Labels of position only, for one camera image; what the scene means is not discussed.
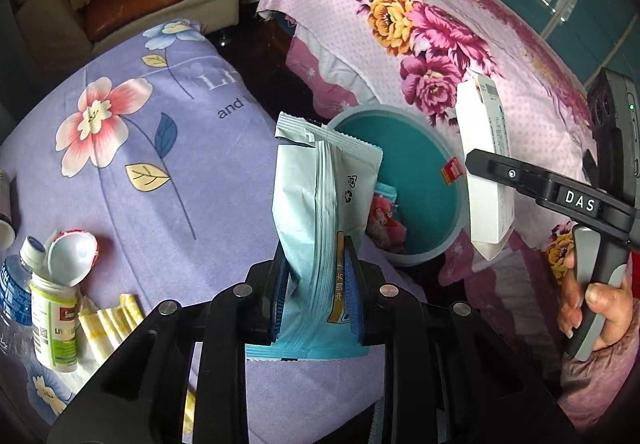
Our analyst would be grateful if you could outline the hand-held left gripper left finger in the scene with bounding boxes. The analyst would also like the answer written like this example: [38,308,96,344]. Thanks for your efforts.
[47,244,291,444]

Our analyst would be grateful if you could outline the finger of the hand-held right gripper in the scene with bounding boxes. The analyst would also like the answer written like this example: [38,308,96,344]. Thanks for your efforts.
[465,148,552,203]

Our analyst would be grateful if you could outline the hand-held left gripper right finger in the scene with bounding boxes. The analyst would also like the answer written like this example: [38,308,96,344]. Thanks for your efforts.
[346,237,581,444]

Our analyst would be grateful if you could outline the white medicine box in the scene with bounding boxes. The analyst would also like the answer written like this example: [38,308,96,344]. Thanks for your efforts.
[455,74,516,262]

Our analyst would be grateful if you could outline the light blue snack packet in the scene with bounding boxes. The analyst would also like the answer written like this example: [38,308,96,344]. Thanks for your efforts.
[245,111,383,362]

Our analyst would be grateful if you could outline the pink wafer wrapper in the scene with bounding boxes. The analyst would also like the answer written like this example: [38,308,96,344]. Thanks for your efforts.
[366,183,408,255]

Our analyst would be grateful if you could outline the teal plastic basin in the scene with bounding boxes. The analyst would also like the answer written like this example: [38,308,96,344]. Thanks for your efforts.
[325,106,471,267]

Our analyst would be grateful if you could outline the clear plastic water bottle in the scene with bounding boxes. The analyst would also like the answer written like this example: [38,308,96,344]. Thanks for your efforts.
[0,235,51,367]

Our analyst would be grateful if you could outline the white barcode yogurt cup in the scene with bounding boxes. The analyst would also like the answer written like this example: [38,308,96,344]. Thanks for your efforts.
[0,170,17,247]

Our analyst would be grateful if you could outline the person's right hand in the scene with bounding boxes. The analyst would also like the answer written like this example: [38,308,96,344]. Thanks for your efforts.
[556,249,635,351]

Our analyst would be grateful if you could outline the yellow striped white packet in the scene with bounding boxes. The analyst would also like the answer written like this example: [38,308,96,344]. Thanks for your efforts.
[75,293,146,377]

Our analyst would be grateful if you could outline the crushed white plastic cup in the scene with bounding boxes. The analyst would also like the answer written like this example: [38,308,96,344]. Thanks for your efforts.
[46,228,99,287]

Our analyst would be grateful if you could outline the white green supplement bottle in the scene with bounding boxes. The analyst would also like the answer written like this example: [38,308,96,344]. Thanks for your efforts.
[29,274,81,373]

